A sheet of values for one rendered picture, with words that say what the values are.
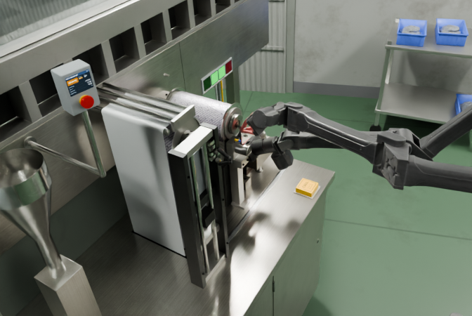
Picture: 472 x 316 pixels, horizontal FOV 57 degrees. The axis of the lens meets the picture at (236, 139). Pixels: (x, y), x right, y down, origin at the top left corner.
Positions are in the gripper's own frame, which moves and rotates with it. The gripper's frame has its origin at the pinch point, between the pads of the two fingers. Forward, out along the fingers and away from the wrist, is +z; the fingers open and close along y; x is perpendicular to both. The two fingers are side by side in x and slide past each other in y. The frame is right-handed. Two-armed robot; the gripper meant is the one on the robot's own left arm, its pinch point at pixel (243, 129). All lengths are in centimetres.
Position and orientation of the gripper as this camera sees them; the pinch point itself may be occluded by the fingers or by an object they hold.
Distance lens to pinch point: 155.8
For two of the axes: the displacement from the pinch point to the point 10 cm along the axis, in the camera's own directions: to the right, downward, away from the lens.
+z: -6.4, 3.1, 7.0
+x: -5.8, -8.0, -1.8
